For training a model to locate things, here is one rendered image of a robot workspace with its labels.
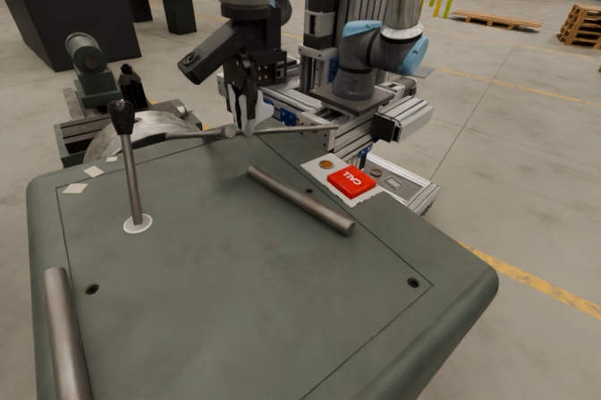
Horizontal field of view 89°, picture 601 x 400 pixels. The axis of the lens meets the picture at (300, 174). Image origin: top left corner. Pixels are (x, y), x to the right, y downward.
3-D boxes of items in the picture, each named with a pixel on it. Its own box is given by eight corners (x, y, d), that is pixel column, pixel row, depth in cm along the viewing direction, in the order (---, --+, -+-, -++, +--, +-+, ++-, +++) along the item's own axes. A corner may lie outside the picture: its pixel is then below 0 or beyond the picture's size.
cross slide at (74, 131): (185, 124, 133) (183, 115, 130) (69, 154, 111) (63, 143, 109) (172, 109, 144) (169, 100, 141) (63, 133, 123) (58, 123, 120)
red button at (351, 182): (375, 190, 52) (377, 181, 51) (350, 203, 49) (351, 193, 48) (351, 172, 56) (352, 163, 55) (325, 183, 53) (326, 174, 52)
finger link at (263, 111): (278, 136, 57) (276, 88, 51) (249, 145, 54) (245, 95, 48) (269, 130, 59) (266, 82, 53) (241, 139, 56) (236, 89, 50)
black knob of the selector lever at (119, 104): (145, 135, 42) (135, 103, 39) (119, 141, 41) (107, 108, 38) (138, 123, 45) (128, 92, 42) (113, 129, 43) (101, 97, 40)
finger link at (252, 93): (260, 121, 51) (256, 67, 46) (251, 123, 50) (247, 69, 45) (246, 111, 54) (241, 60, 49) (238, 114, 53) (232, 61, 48)
